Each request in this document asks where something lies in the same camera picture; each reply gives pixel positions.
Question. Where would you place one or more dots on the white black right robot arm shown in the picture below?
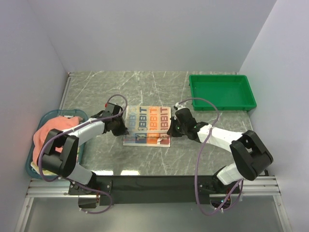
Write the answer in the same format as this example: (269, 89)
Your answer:
(251, 157)

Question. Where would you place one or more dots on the aluminium mounting rail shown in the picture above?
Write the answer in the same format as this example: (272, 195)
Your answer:
(146, 185)

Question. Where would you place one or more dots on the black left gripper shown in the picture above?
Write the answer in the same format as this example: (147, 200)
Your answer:
(122, 130)

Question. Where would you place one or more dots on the green plastic tray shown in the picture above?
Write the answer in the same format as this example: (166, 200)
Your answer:
(226, 92)

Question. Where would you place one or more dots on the colourful striped rabbit towel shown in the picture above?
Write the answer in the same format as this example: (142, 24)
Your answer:
(147, 126)

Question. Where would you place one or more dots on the salmon pink towel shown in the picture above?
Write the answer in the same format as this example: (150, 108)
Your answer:
(60, 123)

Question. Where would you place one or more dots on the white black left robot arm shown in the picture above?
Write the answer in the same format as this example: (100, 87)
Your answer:
(59, 152)

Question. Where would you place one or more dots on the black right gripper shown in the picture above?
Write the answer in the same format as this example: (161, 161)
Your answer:
(172, 132)

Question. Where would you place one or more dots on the yellow green patterned towel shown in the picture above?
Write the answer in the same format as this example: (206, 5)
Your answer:
(46, 170)

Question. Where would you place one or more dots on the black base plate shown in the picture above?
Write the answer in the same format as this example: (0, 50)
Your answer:
(104, 198)

